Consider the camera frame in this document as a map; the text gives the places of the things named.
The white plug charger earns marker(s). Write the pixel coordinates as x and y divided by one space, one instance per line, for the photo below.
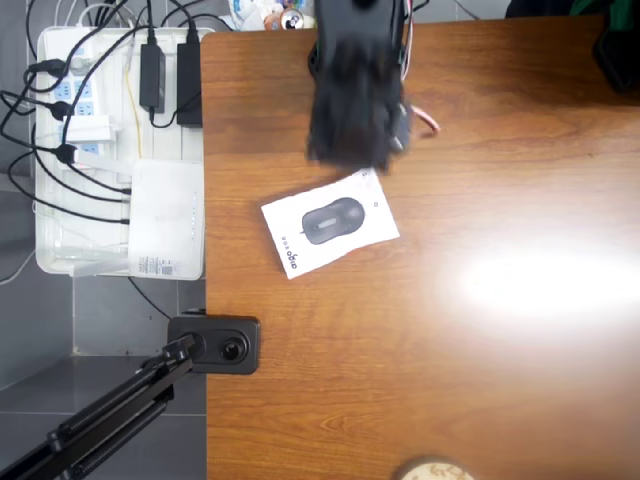
90 129

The black office chair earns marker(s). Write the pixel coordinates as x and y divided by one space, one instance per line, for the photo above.
535 7

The black power adapter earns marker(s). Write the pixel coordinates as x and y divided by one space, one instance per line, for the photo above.
152 75
189 85

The black perforated arm base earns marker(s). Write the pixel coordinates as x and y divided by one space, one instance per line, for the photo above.
620 55

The round wooden coaster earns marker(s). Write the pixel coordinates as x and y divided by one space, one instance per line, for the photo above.
435 471

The white router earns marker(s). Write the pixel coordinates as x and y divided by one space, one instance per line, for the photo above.
165 220

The clear bin with power strips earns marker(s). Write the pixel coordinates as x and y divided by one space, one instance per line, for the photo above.
170 145

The plastic snack bag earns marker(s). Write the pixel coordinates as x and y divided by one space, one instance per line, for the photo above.
250 12

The white power strip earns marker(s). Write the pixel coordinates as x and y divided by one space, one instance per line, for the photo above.
82 92

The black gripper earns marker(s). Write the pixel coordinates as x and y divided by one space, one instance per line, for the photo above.
350 131

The orange white mouse box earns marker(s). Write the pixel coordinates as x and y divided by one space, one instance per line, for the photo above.
330 247

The silver drink can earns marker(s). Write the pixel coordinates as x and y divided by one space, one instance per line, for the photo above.
292 20

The black stand clamp base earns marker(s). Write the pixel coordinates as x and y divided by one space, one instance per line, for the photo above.
245 360

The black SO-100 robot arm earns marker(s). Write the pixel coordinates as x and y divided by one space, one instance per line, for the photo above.
350 40

